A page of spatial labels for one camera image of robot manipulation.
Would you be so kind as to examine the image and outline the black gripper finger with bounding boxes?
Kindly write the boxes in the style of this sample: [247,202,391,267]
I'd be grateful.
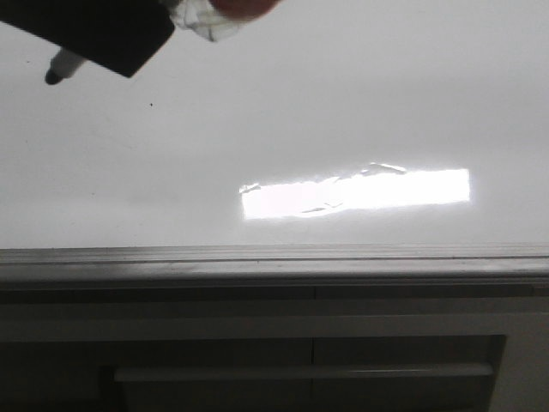
[1,1,175,77]

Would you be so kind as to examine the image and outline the white black whiteboard marker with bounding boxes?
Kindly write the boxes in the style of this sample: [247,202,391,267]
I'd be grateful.
[45,48,87,85]

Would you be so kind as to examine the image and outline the red magnet taped to marker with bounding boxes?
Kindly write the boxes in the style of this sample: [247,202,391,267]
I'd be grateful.
[210,0,280,21]

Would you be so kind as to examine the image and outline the white whiteboard surface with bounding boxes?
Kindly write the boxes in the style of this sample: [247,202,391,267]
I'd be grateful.
[1,1,548,248]

